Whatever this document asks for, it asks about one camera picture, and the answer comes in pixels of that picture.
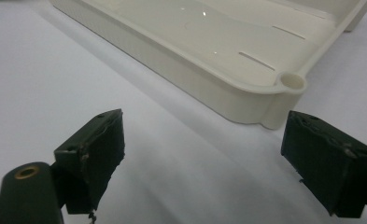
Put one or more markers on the cream plastic tray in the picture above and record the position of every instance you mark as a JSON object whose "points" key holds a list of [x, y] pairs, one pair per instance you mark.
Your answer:
{"points": [[221, 46]]}

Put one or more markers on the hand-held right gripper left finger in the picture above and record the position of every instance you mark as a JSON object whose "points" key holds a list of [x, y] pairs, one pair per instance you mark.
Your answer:
{"points": [[92, 158]]}

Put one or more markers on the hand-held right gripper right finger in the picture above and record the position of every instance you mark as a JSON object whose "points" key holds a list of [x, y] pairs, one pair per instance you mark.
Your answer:
{"points": [[327, 161]]}

